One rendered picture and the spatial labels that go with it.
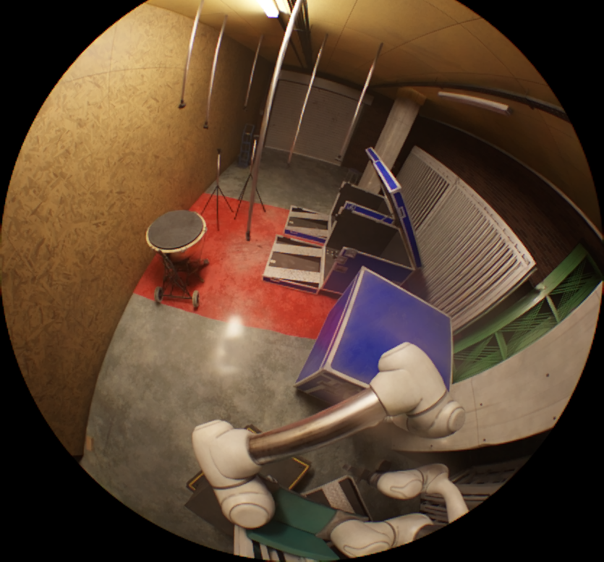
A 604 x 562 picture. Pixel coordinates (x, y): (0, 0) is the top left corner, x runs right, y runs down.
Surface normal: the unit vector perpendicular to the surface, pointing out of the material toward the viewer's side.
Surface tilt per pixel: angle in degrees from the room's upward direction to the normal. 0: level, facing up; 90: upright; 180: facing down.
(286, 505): 0
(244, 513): 6
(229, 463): 25
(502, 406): 90
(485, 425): 90
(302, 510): 0
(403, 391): 33
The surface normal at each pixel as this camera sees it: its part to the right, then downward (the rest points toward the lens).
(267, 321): 0.25, -0.66
